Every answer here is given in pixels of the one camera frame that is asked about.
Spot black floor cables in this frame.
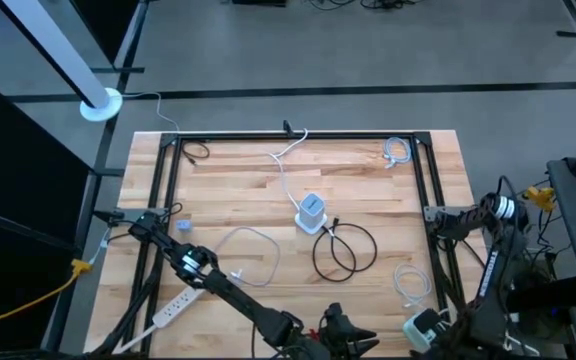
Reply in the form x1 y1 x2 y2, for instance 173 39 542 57
307 0 424 11

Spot white tower strip cord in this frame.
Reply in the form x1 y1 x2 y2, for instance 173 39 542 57
267 128 310 211

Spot black aluminium table frame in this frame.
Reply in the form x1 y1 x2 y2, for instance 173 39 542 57
85 130 509 359

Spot yellow cable connector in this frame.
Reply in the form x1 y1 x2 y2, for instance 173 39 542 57
525 185 557 211

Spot white fan cord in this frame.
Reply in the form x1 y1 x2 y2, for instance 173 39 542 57
120 91 181 132

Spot black partition curtain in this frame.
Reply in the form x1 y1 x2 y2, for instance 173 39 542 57
0 67 94 354
70 0 142 64

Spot white flat strip cord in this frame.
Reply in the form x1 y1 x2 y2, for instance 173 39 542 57
111 322 160 355

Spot white tower fan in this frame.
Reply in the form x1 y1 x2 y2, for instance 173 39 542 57
0 0 124 123

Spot long black charger cable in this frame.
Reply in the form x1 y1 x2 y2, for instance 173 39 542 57
311 217 378 282

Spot white tower power strip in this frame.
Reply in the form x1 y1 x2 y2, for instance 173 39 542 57
295 192 329 236

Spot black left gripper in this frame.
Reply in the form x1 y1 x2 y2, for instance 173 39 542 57
317 301 382 359

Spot mint green cube power strip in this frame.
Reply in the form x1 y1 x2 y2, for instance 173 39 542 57
401 312 437 354

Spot white charger cable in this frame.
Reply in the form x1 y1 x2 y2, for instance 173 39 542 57
382 136 414 170
392 263 433 309

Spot yellow extension cable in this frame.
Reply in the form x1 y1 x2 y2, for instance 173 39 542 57
0 258 94 326

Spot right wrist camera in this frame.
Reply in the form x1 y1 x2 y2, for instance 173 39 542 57
414 308 443 335

